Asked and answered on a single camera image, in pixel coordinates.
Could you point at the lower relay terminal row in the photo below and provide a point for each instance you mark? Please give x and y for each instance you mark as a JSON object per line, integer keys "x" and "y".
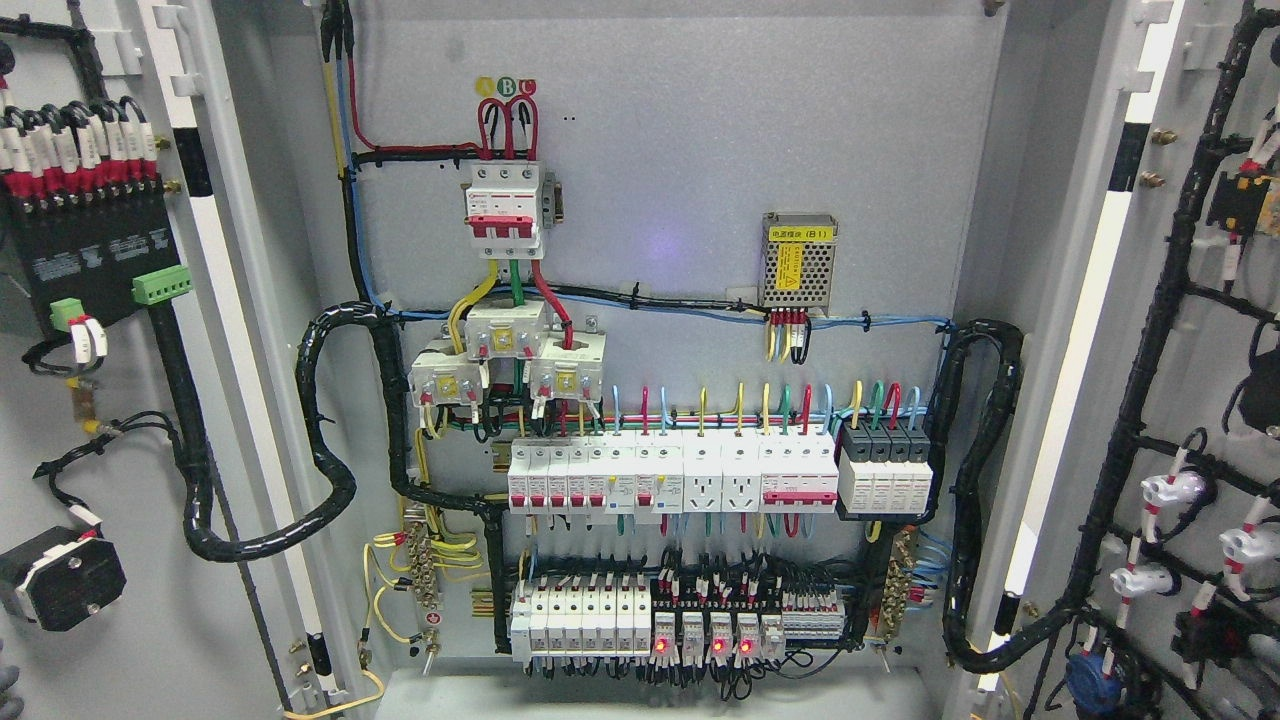
{"x": 675, "y": 622}

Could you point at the white socket breaker row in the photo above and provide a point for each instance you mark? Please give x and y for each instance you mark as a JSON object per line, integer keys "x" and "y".
{"x": 648, "y": 475}

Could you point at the black digital power meter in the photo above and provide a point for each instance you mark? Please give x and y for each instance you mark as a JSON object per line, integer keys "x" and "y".
{"x": 90, "y": 252}

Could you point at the metal mesh power supply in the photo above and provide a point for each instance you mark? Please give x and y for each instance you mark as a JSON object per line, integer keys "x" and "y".
{"x": 798, "y": 251}

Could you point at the red white main breaker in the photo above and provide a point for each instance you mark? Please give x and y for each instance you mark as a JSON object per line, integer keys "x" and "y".
{"x": 510, "y": 205}

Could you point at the black surge protector block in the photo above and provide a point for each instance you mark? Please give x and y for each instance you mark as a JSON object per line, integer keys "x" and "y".
{"x": 884, "y": 475}

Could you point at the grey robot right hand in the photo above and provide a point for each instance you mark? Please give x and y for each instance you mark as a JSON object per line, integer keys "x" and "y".
{"x": 12, "y": 706}

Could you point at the white current transformers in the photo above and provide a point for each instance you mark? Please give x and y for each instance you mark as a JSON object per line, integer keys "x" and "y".
{"x": 500, "y": 341}

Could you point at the grey cabinet door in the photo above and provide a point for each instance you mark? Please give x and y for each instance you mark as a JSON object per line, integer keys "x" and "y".
{"x": 1112, "y": 495}
{"x": 191, "y": 639}

